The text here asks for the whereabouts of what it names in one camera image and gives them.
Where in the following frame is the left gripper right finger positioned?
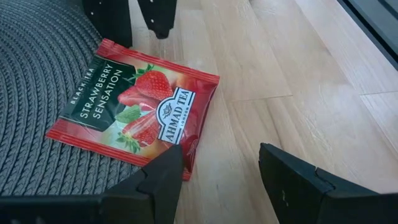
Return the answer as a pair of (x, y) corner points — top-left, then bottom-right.
(258, 142), (379, 224)

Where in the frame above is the grey round table mat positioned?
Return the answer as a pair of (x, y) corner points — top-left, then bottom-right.
(0, 0), (147, 197)

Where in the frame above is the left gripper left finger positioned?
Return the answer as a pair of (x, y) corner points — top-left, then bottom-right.
(102, 144), (185, 224)

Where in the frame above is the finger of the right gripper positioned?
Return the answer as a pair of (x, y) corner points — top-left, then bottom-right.
(81, 0), (134, 49)
(137, 0), (178, 40)

